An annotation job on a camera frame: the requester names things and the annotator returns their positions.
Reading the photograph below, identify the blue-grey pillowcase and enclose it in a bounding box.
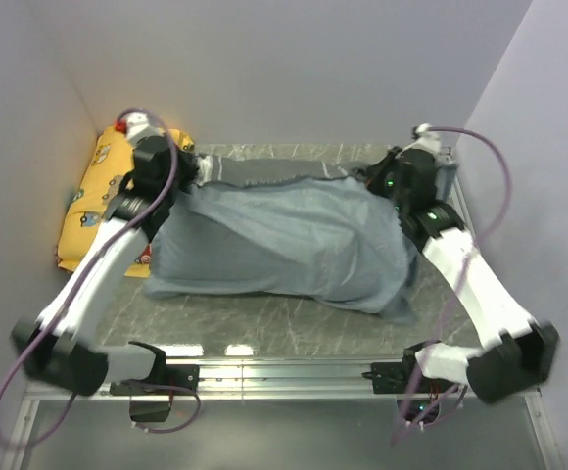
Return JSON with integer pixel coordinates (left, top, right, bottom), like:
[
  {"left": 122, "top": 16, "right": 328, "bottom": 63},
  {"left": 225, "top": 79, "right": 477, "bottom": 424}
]
[{"left": 145, "top": 154, "right": 417, "bottom": 324}]

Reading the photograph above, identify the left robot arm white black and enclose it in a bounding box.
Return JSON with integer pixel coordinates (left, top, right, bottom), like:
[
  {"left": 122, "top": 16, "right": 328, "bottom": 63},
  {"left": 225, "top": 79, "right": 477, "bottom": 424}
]
[{"left": 11, "top": 134, "right": 196, "bottom": 397}]

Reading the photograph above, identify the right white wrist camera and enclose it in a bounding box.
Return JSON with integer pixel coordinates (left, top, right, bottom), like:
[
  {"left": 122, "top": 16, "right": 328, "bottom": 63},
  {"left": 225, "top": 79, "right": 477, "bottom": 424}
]
[{"left": 409, "top": 123, "right": 443, "bottom": 155}]

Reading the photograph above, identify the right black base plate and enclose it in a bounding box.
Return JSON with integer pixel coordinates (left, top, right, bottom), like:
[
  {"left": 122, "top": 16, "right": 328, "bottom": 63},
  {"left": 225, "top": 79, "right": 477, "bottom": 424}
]
[{"left": 361, "top": 361, "right": 454, "bottom": 395}]

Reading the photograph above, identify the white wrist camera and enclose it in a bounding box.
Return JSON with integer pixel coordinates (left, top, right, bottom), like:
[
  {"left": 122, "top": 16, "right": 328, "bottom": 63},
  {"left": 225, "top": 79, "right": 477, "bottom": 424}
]
[
  {"left": 409, "top": 123, "right": 443, "bottom": 155},
  {"left": 114, "top": 112, "right": 163, "bottom": 147}
]

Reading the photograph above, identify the yellow cartoon car pillow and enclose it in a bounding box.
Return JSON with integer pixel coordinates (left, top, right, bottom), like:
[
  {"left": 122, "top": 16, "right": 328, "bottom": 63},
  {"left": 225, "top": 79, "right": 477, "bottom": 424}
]
[{"left": 56, "top": 126, "right": 194, "bottom": 278}]

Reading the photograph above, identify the left black controller box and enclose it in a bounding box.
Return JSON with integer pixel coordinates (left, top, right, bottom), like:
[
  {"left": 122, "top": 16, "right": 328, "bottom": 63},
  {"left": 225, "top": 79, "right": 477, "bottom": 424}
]
[{"left": 128, "top": 400, "right": 172, "bottom": 424}]

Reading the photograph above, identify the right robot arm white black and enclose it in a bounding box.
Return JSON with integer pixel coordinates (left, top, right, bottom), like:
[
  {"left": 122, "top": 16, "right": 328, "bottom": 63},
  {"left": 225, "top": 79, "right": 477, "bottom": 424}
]
[{"left": 363, "top": 147, "right": 559, "bottom": 404}]

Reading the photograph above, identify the purple cable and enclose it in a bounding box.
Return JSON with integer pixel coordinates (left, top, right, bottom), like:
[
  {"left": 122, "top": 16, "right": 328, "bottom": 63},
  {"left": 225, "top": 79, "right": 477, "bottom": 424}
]
[
  {"left": 0, "top": 107, "right": 202, "bottom": 447},
  {"left": 391, "top": 125, "right": 514, "bottom": 446}
]

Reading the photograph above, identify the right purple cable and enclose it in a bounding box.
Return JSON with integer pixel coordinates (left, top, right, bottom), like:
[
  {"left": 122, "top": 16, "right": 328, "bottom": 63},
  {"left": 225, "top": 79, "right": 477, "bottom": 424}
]
[{"left": 391, "top": 125, "right": 514, "bottom": 446}]

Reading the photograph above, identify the right black controller box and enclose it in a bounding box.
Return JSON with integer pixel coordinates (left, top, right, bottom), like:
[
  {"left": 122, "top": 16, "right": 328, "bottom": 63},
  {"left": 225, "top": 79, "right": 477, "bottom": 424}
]
[{"left": 397, "top": 399, "right": 441, "bottom": 427}]

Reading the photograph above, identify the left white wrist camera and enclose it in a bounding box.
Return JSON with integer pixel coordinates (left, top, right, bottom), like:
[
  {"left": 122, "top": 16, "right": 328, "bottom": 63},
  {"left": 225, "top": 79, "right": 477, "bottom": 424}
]
[{"left": 114, "top": 112, "right": 163, "bottom": 147}]

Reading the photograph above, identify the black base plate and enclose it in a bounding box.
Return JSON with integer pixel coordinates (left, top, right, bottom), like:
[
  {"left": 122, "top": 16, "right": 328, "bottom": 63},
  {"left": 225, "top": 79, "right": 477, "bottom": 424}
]
[
  {"left": 361, "top": 361, "right": 454, "bottom": 395},
  {"left": 110, "top": 363, "right": 200, "bottom": 396}
]

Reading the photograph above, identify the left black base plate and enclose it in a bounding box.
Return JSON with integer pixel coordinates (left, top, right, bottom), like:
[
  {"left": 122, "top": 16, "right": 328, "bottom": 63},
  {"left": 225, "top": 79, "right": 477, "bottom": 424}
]
[{"left": 110, "top": 363, "right": 200, "bottom": 396}]

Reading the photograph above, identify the black controller box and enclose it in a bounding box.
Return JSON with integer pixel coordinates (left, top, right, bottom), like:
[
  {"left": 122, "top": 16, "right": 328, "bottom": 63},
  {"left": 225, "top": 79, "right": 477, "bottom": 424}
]
[
  {"left": 397, "top": 399, "right": 441, "bottom": 427},
  {"left": 128, "top": 400, "right": 172, "bottom": 424}
]

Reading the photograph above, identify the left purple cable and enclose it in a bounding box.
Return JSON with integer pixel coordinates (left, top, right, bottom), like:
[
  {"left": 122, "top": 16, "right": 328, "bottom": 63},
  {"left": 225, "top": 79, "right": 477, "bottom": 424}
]
[{"left": 0, "top": 107, "right": 202, "bottom": 447}]

